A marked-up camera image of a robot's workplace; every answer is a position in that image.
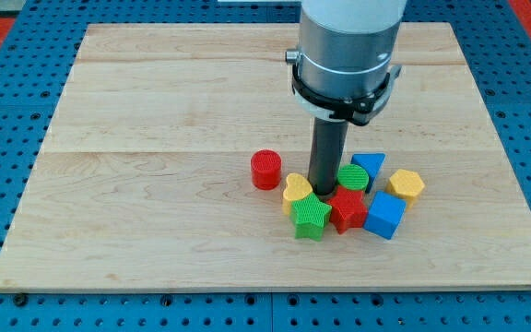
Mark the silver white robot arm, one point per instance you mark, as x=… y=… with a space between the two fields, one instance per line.
x=341 y=73

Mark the yellow hexagon block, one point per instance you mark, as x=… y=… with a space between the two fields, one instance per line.
x=406 y=185

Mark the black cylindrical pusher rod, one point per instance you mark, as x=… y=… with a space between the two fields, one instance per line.
x=326 y=153

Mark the red star block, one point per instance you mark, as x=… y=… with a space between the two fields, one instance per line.
x=348 y=209

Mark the green cylinder block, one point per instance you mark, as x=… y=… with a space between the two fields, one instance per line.
x=353 y=177

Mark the yellow heart block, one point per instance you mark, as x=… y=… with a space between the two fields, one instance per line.
x=297 y=188

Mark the red cylinder block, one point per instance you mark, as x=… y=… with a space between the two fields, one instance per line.
x=266 y=169

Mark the light wooden board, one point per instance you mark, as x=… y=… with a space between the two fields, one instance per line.
x=143 y=184

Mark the blue cube block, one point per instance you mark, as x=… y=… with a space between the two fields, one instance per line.
x=385 y=215

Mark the blue triangle block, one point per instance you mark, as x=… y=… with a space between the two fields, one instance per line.
x=372 y=163

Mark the green star block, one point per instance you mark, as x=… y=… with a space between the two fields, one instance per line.
x=310 y=217

